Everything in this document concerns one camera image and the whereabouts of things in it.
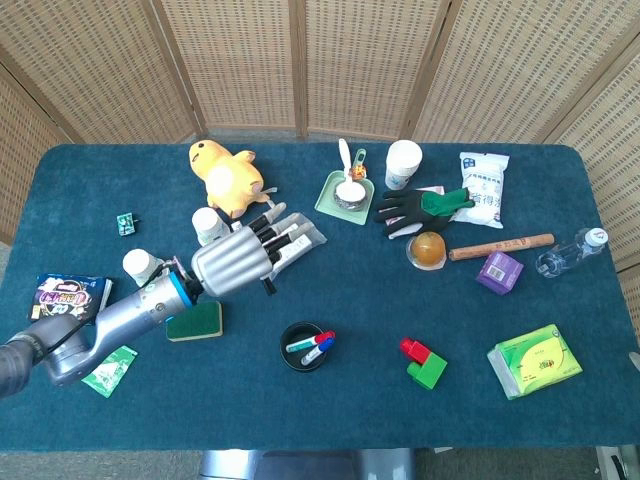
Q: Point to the brown wooden rolling pin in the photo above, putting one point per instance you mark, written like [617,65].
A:
[500,247]

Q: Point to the green toy building block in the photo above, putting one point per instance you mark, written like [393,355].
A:
[430,372]

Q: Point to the purple small box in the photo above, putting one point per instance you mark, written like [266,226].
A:
[500,272]

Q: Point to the dark snack bag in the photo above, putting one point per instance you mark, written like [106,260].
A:
[67,300]

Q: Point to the black bowl with markers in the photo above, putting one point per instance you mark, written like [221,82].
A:
[295,364]

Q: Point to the green yellow scrub sponge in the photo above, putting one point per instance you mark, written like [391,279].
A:
[200,322]

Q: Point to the yellow plush toy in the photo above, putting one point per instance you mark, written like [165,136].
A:
[230,180]

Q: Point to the woven rattan folding screen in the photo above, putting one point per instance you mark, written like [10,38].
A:
[250,65]

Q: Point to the blue cap marker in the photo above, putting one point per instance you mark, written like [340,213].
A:
[320,347]

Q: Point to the white salt bag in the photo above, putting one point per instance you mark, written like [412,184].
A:
[482,190]

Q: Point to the tall floral paper cup stack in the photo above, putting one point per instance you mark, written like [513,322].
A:
[402,162]

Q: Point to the red cap green marker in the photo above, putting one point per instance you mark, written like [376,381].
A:
[305,343]

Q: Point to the green tissue pack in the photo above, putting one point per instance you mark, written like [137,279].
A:
[535,362]

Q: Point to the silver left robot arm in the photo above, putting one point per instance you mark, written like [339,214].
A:
[135,310]

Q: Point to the red toy building block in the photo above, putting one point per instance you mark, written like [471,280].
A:
[415,350]

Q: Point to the black and green work glove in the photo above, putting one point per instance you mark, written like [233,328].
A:
[405,210]

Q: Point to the blue tablecloth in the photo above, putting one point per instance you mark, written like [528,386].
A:
[350,415]

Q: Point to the light green dustpan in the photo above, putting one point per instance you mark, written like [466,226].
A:
[327,200]

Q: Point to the small white bottle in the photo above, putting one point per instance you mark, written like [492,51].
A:
[210,227]

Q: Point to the clear plastic water bottle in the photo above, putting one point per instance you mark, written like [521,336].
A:
[565,255]

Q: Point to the orange jelly cup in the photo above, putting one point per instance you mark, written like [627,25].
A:
[427,250]

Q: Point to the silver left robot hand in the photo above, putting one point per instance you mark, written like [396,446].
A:
[230,265]

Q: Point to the green white sachet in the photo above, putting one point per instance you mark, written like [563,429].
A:
[110,372]

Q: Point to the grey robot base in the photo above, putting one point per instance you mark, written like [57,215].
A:
[310,465]

